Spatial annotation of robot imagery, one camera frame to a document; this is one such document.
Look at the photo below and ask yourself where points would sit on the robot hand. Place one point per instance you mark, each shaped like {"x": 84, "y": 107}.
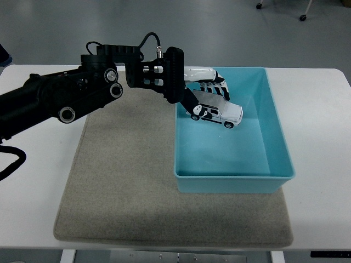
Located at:
{"x": 200, "y": 73}

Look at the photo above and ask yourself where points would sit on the white toy car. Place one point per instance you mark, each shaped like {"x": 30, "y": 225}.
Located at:
{"x": 227, "y": 111}

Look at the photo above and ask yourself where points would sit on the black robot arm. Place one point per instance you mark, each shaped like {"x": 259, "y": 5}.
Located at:
{"x": 82, "y": 87}

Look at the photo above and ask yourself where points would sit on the light blue plastic box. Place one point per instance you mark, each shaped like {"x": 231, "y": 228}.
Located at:
{"x": 227, "y": 153}

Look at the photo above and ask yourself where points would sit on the black caster wheel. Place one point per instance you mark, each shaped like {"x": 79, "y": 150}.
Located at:
{"x": 302, "y": 18}
{"x": 259, "y": 6}

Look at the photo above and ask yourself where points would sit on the white cart leg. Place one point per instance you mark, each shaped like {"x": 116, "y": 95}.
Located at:
{"x": 308, "y": 6}

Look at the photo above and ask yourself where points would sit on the beige felt mat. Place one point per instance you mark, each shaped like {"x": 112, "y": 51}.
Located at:
{"x": 123, "y": 178}

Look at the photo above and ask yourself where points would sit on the grey metal plate with screws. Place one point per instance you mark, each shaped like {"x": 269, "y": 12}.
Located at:
{"x": 178, "y": 258}

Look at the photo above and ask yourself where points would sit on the person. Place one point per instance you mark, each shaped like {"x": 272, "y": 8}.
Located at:
{"x": 4, "y": 56}

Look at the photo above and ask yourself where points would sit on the white table leg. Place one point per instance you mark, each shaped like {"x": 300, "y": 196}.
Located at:
{"x": 67, "y": 257}
{"x": 277, "y": 257}

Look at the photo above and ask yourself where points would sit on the black table control panel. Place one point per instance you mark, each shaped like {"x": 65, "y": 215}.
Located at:
{"x": 330, "y": 254}

